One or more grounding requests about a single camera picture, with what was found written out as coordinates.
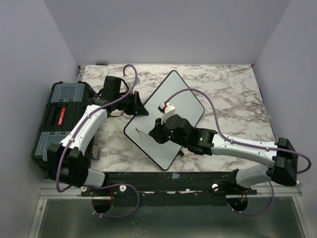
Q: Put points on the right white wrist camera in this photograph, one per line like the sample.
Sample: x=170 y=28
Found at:
x=168 y=110

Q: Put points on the black mounting rail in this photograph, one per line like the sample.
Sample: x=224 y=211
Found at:
x=126 y=189

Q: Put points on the black plastic toolbox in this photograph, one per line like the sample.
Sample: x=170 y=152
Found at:
x=66 y=105

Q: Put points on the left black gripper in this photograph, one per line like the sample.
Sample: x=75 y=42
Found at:
x=137 y=108

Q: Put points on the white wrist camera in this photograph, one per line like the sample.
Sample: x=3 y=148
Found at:
x=168 y=110
x=129 y=81

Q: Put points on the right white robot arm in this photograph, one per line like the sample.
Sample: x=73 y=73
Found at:
x=276 y=161

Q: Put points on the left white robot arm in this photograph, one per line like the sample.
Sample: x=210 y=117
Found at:
x=68 y=161

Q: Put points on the black framed whiteboard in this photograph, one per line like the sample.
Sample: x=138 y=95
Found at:
x=186 y=105

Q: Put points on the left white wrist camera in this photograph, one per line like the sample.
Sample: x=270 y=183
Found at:
x=129 y=81

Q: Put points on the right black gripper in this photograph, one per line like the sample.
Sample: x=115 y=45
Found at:
x=157 y=131

